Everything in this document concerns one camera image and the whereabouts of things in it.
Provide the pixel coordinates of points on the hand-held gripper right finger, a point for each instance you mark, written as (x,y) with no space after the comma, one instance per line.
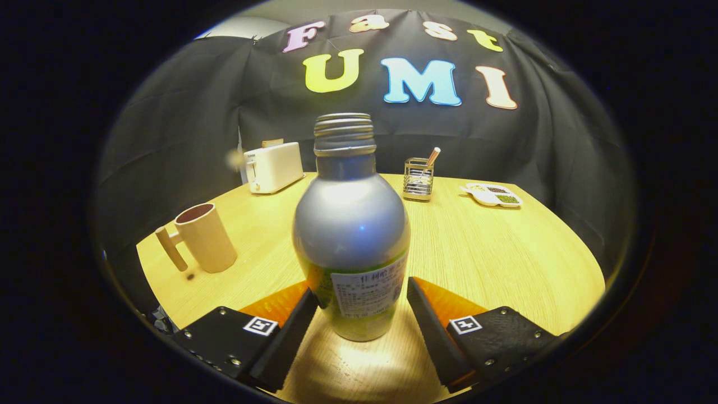
(440,342)

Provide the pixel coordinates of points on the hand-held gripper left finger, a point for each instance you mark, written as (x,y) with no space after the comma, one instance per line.
(283,345)

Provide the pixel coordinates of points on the silver juice bottle green label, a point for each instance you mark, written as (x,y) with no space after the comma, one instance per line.
(350,224)

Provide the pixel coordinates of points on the wooden table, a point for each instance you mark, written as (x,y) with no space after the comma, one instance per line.
(477,252)

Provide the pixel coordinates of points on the white divided seasoning dish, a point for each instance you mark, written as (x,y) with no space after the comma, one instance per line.
(493,196)

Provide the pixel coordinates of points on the clear square holder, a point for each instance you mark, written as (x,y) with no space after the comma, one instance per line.
(418,182)

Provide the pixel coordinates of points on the cream toaster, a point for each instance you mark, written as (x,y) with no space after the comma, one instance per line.
(275,168)

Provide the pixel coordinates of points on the wooden stick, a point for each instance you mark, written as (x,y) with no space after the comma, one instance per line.
(433,155)

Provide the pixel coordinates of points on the toast slice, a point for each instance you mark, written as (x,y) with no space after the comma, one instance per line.
(272,143)

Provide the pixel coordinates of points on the black backdrop cloth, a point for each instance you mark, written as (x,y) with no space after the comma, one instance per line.
(185,129)

